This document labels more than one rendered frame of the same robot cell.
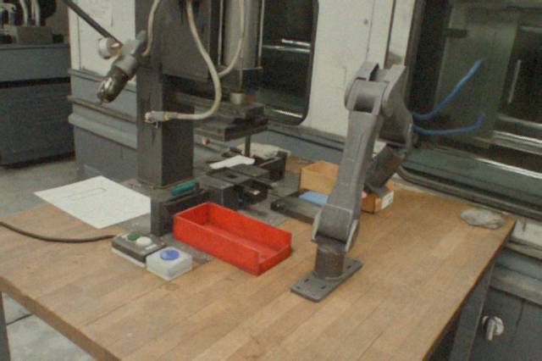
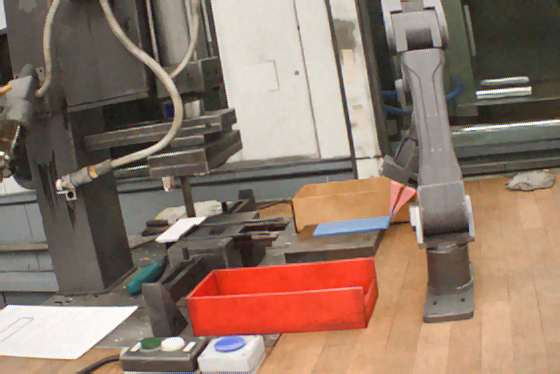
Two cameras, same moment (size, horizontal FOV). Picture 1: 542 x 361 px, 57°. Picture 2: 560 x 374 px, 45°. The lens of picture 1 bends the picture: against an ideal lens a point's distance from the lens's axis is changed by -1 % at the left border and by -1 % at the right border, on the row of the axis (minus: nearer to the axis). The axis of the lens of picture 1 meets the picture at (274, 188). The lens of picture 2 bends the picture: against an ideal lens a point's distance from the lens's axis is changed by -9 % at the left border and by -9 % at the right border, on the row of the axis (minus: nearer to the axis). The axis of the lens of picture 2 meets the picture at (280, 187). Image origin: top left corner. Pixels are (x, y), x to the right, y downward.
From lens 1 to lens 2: 0.40 m
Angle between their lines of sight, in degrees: 19
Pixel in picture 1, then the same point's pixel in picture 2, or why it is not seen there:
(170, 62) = (79, 91)
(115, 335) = not seen: outside the picture
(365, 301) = (517, 292)
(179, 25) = (85, 35)
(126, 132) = not seen: outside the picture
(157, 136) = (79, 213)
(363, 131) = (433, 73)
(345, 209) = (451, 183)
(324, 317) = (496, 324)
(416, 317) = not seen: outside the picture
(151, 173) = (81, 275)
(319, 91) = (243, 105)
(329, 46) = (240, 40)
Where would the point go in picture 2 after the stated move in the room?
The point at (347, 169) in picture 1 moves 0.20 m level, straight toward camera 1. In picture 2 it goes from (432, 129) to (496, 147)
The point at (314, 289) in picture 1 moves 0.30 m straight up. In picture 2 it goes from (455, 305) to (430, 81)
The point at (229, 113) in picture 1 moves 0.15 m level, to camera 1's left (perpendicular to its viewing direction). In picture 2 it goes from (194, 132) to (105, 152)
